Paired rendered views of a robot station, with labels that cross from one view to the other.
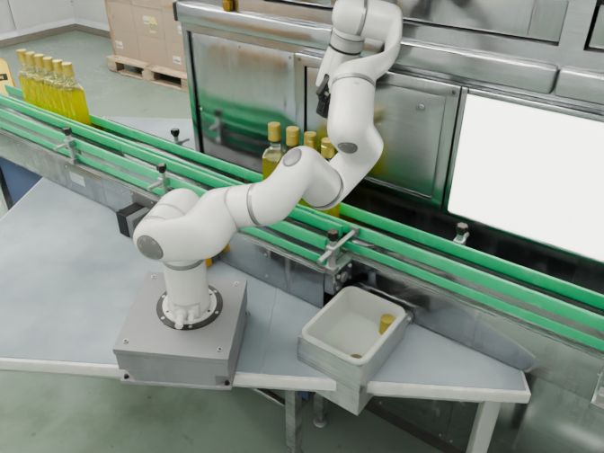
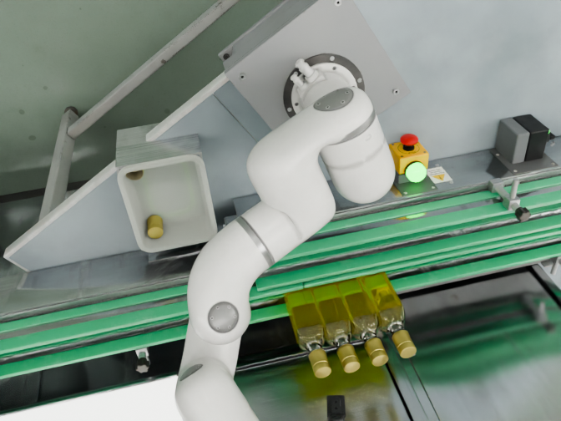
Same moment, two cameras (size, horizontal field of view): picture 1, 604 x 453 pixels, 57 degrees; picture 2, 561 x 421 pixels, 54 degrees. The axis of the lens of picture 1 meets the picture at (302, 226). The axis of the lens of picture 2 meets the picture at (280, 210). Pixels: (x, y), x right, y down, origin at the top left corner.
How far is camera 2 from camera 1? 0.59 m
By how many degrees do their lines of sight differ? 26
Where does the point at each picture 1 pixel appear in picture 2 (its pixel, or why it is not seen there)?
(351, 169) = (197, 351)
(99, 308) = (445, 17)
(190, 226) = (283, 154)
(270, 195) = (222, 256)
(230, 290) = not seen: hidden behind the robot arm
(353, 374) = (124, 158)
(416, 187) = not seen: hidden behind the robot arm
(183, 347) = (277, 48)
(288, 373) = (191, 114)
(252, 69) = (512, 404)
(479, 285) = (87, 321)
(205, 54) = not seen: outside the picture
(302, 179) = (190, 299)
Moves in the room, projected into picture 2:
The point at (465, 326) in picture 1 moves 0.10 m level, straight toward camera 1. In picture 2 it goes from (91, 276) to (66, 246)
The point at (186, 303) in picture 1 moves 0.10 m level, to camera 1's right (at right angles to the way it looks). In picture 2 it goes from (311, 90) to (270, 127)
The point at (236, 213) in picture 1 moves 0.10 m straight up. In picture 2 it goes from (262, 211) to (277, 258)
